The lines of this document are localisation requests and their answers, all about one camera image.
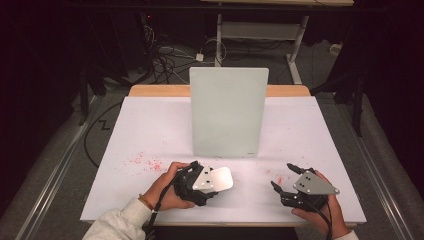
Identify metal floor rail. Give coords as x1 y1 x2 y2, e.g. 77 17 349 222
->
13 96 101 240
336 103 424 240

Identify white standing board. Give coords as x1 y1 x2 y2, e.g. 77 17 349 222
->
189 67 270 159

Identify bundle of floor cables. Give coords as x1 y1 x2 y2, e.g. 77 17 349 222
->
143 13 201 84

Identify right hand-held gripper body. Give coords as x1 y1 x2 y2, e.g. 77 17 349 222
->
279 169 341 213

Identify black stand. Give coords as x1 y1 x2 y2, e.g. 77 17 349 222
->
78 66 131 127
311 73 366 138

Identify scattered red crumbs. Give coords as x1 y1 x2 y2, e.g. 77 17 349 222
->
123 151 165 175

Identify white table cover sheet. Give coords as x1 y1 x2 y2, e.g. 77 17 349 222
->
79 95 368 225

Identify orange bracelet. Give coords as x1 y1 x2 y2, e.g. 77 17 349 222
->
138 194 156 211

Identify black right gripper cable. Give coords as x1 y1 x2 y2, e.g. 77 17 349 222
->
306 199 334 240

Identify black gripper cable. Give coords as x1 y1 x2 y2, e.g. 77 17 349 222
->
306 199 334 240
143 166 191 240

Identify person's right hand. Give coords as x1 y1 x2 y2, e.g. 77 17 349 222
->
290 169 344 238

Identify person's left hand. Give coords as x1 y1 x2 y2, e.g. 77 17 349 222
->
142 161 198 212

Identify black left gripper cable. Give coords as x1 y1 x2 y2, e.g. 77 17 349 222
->
143 166 191 240

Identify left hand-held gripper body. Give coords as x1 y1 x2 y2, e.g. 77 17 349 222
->
173 160 218 207

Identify white metal desk frame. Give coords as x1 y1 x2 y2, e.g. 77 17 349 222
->
199 0 354 85

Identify black floor cable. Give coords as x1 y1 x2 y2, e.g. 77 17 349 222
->
83 101 123 168

